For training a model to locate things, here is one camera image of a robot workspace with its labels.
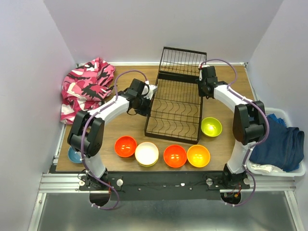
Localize black wire dish rack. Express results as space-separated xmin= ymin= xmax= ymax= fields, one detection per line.
xmin=144 ymin=47 xmax=207 ymax=144

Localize orange-red bowl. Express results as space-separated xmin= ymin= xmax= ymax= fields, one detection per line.
xmin=114 ymin=136 xmax=137 ymax=158
xmin=163 ymin=144 xmax=187 ymax=168

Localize yellow-orange bowl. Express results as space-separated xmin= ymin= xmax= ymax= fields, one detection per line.
xmin=187 ymin=144 xmax=211 ymax=168

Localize blue bowl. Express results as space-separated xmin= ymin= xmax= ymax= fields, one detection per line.
xmin=68 ymin=147 xmax=82 ymax=164

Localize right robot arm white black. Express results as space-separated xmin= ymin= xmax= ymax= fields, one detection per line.
xmin=196 ymin=64 xmax=269 ymax=189

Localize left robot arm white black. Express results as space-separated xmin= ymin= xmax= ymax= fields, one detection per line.
xmin=67 ymin=79 xmax=158 ymax=190

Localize lime green bowl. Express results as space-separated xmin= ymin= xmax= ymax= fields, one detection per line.
xmin=201 ymin=117 xmax=223 ymax=137

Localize pink camouflage cloth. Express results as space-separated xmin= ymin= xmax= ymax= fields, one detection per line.
xmin=60 ymin=57 xmax=115 ymax=125

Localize yellow-green bowl under white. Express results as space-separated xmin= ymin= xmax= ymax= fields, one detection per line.
xmin=137 ymin=159 xmax=158 ymax=167

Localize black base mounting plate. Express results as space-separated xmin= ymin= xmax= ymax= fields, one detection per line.
xmin=78 ymin=171 xmax=250 ymax=201

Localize white laundry basket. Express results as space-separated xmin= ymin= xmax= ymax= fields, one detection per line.
xmin=247 ymin=107 xmax=306 ymax=177

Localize blue denim clothes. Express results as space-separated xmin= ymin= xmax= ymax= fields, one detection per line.
xmin=250 ymin=114 xmax=305 ymax=172

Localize white cloth in basket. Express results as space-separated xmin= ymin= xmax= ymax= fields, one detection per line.
xmin=250 ymin=163 xmax=279 ymax=173

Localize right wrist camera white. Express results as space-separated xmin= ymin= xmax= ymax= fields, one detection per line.
xmin=199 ymin=67 xmax=204 ymax=82

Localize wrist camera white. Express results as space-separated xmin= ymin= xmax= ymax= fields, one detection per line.
xmin=199 ymin=67 xmax=204 ymax=82
xmin=144 ymin=80 xmax=158 ymax=100

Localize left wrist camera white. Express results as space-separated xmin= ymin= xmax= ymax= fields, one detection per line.
xmin=144 ymin=80 xmax=158 ymax=100

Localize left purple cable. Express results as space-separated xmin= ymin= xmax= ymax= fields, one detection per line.
xmin=80 ymin=69 xmax=149 ymax=210

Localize aluminium frame rail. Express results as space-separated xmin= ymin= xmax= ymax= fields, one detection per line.
xmin=38 ymin=174 xmax=296 ymax=193

